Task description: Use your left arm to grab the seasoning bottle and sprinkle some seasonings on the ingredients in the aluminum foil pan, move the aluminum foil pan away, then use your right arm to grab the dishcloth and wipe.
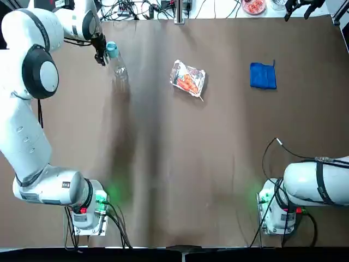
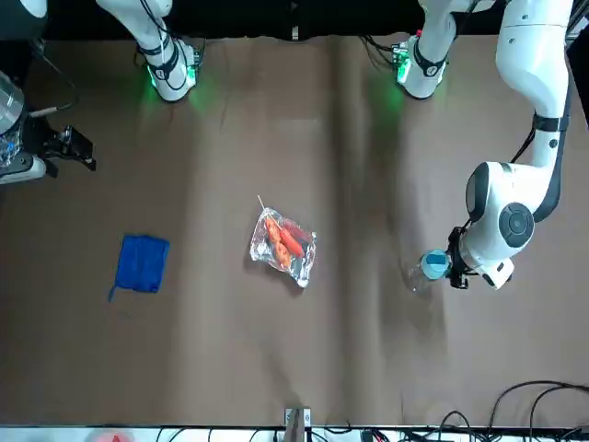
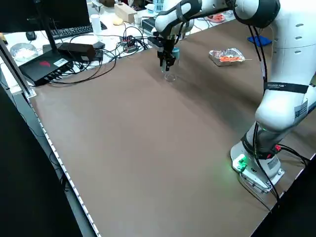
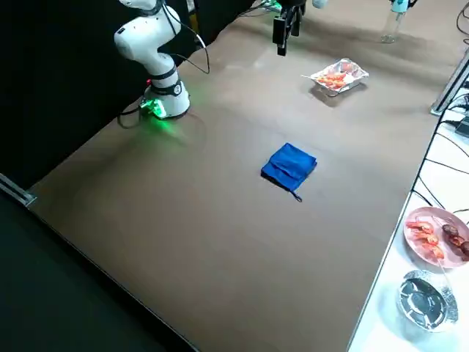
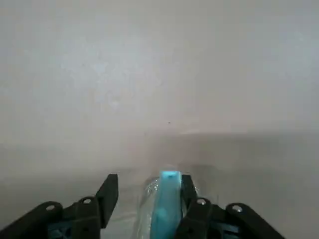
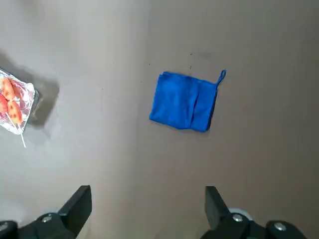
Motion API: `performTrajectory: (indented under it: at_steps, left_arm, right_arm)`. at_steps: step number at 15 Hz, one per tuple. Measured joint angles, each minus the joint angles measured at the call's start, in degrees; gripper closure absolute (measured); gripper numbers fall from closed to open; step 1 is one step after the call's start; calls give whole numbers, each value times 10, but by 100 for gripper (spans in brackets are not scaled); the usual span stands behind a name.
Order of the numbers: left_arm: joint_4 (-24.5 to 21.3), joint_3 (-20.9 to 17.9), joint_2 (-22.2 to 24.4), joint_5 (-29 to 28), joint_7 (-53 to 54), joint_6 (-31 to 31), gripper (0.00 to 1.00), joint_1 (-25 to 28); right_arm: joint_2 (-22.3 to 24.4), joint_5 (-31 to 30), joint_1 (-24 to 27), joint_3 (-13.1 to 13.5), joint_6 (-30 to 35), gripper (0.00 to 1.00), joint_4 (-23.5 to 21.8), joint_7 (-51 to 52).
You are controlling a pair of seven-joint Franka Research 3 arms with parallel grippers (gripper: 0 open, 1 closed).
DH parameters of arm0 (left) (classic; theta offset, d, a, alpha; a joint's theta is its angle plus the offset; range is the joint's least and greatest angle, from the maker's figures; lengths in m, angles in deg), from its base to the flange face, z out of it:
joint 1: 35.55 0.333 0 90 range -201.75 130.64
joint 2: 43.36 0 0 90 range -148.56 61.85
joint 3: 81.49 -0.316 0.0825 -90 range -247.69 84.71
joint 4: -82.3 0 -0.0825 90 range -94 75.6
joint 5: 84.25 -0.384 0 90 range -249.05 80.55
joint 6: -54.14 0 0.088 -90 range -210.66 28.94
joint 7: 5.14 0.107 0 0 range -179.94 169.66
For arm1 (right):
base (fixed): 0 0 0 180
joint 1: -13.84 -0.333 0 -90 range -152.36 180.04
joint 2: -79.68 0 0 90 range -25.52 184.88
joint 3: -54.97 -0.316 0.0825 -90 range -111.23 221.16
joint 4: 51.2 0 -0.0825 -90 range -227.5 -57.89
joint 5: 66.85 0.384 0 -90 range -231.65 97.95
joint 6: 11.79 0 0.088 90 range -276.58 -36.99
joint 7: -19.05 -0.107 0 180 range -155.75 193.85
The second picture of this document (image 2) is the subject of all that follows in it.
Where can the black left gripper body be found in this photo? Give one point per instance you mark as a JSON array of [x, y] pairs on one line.
[[460, 260]]

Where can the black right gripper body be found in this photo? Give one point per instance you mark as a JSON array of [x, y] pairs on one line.
[[43, 140]]

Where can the clear seasoning bottle teal cap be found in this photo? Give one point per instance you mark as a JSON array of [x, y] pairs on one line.
[[435, 262]]

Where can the blue dishcloth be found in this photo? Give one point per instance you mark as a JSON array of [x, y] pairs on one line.
[[140, 264]]

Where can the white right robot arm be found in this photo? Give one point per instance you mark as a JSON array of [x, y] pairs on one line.
[[170, 78]]

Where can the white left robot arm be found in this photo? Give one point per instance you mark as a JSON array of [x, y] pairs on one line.
[[524, 60]]

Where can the red sausage skewer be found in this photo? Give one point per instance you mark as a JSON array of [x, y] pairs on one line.
[[294, 239]]

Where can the aluminium camera post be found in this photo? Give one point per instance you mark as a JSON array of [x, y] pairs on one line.
[[298, 419]]

